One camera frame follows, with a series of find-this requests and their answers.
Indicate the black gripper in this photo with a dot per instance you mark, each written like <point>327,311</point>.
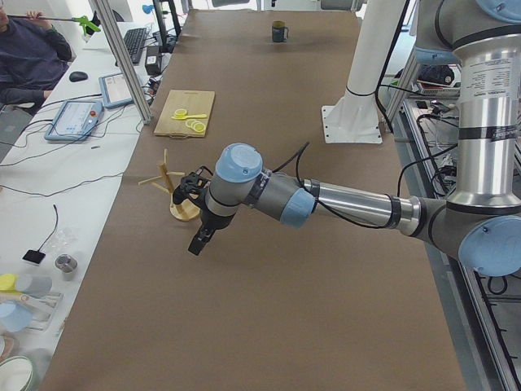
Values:
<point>214,222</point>

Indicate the blue mug yellow inside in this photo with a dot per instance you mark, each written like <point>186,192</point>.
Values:
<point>279,31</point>

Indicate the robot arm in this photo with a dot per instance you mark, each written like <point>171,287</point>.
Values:
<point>479,223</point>

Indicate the steel cup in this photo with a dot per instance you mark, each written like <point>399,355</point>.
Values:
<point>67,265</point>

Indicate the grey cup on rack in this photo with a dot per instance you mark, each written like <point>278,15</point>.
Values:
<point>34,285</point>

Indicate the yellow cup on rack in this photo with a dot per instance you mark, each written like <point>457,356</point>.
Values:
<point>8,282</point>

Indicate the yellow plastic knife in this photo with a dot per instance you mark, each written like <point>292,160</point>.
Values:
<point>186,117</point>

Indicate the bamboo cutting board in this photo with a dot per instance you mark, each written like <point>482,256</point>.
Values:
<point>195,102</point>

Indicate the small black pad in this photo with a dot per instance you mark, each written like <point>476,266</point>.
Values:
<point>34,256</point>

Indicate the teach pendant near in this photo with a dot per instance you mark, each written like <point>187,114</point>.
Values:
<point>74,121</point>

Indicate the teach pendant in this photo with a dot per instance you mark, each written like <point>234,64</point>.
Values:
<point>74,121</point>
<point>114,90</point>

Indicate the teach pendant far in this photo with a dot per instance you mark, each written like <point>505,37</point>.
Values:
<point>114,90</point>

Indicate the black power adapter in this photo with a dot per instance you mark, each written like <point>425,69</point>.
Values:
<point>153,61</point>

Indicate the black computer mouse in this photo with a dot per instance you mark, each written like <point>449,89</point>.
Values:
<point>77,76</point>

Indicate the black keyboard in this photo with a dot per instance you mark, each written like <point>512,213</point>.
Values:
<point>134,41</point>

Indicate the green rimmed bowl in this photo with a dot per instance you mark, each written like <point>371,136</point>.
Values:
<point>17,374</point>

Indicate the person in navy sweater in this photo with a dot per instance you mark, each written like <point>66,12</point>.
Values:
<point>34,57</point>

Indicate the green grabber tool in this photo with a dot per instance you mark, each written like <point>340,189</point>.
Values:
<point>83,21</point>

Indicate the aluminium frame post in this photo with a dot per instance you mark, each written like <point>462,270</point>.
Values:
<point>118,48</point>

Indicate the white pedestal column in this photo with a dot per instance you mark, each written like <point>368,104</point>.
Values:
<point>355,117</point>

